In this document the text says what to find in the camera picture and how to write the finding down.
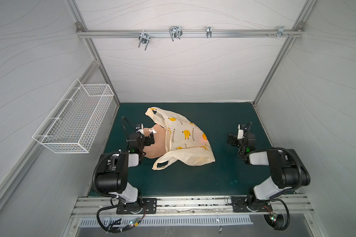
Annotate cream plastic banana bag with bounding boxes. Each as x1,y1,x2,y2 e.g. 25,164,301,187
145,107,216,170

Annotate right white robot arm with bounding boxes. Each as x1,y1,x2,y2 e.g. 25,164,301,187
227,122,311,211

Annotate white wire basket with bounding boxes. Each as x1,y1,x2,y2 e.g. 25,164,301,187
32,79,114,154

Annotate aluminium top rail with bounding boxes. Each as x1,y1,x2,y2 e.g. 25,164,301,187
77,28,305,39

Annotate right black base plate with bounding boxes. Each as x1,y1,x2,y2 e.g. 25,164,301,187
229,196,273,213

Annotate left black cable bundle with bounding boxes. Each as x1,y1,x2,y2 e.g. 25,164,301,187
96,201,147,234

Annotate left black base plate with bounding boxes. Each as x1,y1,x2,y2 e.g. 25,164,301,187
116,198,157,215

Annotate pink wavy plate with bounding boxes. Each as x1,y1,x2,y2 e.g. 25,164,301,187
143,124,167,159

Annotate black cable bundle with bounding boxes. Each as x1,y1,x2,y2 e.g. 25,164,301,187
262,197,291,231
96,201,147,234

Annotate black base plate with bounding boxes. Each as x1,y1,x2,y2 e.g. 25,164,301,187
116,198,157,215
229,196,273,213

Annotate right black cable bundle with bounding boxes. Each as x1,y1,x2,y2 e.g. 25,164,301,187
262,197,291,231

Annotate metal clamp hook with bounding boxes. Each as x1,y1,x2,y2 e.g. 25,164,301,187
267,26,294,39
138,32,150,50
169,26,183,41
206,26,212,39

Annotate white vent strip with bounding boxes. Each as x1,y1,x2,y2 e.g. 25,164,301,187
79,215,254,228

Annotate green table mat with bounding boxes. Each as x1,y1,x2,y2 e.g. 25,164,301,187
105,103,271,196

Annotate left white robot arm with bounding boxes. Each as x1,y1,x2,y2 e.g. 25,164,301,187
92,123,155,203

